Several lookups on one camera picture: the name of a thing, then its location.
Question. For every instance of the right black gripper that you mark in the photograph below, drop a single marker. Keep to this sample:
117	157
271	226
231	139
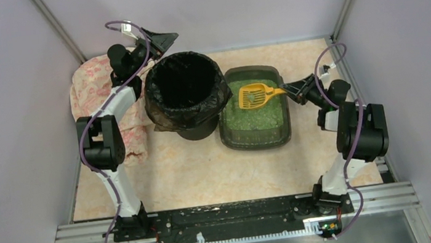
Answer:
304	91

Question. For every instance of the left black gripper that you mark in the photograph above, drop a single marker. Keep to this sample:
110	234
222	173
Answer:
151	42

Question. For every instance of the yellow litter scoop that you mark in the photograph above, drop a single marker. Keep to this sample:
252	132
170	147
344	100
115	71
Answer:
256	95

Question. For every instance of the dark grey litter box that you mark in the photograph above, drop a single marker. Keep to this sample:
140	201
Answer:
256	139

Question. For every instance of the black trash bin with bag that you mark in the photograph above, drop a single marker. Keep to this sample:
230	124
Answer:
185	94

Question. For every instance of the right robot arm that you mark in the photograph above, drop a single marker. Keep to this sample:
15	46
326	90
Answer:
361	137

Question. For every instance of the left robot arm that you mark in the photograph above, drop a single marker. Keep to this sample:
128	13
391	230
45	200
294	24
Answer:
101	144

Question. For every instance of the green cat litter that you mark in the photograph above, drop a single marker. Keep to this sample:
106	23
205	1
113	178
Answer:
269	116

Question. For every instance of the pink patterned cloth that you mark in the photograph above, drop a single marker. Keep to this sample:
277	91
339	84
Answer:
91	84

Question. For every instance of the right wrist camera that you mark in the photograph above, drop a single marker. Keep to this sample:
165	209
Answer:
324	71

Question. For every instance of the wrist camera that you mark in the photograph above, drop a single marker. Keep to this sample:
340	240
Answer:
324	71
126	30

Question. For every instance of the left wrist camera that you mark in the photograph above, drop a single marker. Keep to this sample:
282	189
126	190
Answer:
126	30

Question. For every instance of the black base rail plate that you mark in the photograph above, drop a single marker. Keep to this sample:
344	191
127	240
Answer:
221	222

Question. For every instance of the aluminium frame rail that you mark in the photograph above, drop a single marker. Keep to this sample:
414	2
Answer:
374	199

